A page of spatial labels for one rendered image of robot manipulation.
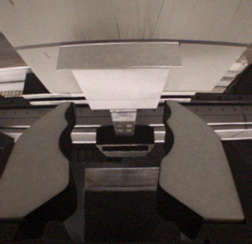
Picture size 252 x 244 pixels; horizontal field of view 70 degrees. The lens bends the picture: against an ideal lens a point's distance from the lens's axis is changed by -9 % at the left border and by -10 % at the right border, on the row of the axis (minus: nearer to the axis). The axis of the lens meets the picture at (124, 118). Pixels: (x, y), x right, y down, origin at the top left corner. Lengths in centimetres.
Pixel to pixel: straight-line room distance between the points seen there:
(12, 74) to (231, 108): 48
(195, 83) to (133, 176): 11
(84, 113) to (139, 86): 30
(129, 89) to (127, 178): 9
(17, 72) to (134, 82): 14
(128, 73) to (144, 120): 29
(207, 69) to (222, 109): 34
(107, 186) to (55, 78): 12
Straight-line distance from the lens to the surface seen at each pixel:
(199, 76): 20
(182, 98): 25
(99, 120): 47
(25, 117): 53
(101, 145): 40
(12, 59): 26
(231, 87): 85
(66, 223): 77
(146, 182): 21
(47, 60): 17
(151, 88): 21
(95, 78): 19
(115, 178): 21
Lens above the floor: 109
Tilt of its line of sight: 18 degrees down
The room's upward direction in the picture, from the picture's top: 179 degrees clockwise
